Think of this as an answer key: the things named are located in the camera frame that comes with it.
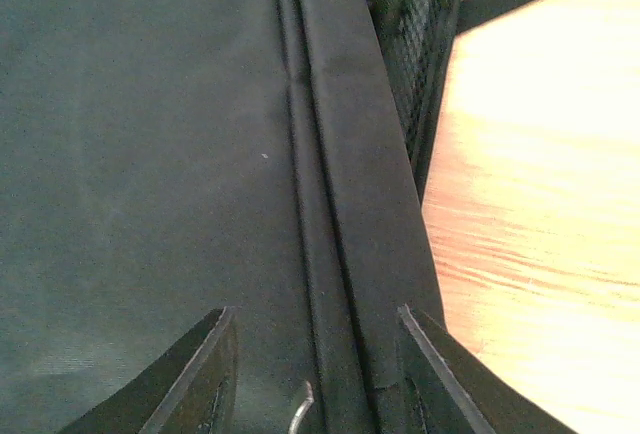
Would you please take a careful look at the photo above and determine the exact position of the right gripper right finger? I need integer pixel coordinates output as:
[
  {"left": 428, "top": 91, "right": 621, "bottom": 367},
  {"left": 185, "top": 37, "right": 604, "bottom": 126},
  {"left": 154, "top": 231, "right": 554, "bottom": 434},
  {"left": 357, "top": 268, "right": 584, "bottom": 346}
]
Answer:
[{"left": 396, "top": 305, "right": 574, "bottom": 434}]

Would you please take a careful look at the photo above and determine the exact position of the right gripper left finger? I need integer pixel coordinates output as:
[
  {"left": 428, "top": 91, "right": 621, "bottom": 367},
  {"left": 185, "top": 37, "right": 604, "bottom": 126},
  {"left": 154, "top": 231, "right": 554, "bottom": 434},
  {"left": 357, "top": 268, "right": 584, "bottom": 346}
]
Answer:
[{"left": 61, "top": 307, "right": 238, "bottom": 433}]

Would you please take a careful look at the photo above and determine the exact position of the black student backpack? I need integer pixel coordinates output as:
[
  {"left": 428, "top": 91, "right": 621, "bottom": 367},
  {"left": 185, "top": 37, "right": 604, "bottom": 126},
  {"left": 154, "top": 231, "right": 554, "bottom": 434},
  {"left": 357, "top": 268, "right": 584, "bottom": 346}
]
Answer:
[{"left": 1, "top": 0, "right": 534, "bottom": 433}]

